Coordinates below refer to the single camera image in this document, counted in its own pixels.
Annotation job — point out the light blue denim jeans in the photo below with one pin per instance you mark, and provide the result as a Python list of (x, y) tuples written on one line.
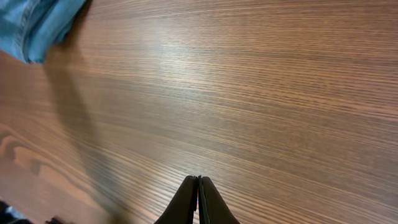
[(30, 27)]

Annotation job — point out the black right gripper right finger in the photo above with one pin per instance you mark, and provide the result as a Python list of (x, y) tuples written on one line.
[(212, 208)]

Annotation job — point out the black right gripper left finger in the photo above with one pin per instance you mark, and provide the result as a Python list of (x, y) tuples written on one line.
[(181, 208)]

